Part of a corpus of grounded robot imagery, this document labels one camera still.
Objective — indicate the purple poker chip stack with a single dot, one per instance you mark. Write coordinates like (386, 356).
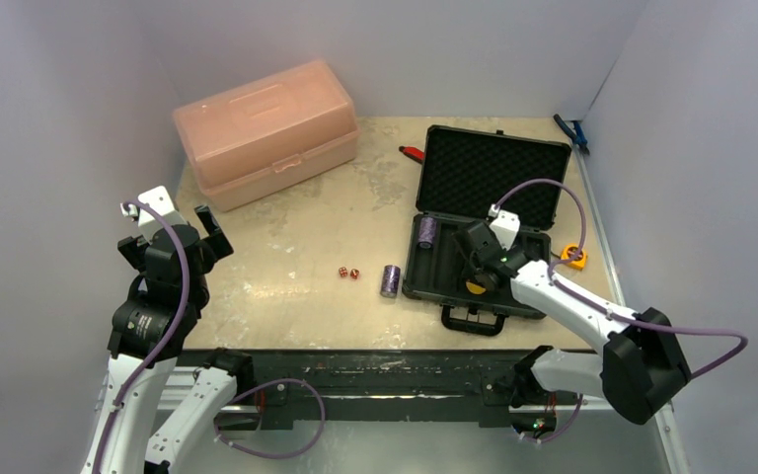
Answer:
(426, 232)

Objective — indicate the blue-handled pliers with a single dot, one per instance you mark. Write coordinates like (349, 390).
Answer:
(572, 129)

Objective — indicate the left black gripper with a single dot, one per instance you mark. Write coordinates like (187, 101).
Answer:
(213, 243)

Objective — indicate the yellow tape measure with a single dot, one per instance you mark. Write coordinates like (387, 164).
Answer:
(573, 257)

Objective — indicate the yellow big blind button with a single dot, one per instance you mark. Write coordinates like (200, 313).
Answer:
(475, 288)

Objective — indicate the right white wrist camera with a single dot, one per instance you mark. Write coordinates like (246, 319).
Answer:
(505, 226)

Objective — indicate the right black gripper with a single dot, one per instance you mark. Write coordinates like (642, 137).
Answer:
(469, 241)

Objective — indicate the red-handled tool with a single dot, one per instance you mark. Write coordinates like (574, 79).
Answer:
(412, 153)

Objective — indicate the black foam-lined carry case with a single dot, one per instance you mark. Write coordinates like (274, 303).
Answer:
(463, 173)

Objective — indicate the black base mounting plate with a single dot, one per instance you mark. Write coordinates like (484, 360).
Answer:
(466, 386)

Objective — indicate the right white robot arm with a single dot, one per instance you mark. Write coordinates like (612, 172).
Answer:
(636, 362)

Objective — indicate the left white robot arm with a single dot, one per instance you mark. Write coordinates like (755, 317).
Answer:
(145, 345)

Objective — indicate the pink plastic storage box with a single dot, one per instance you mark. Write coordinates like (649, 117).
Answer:
(260, 138)

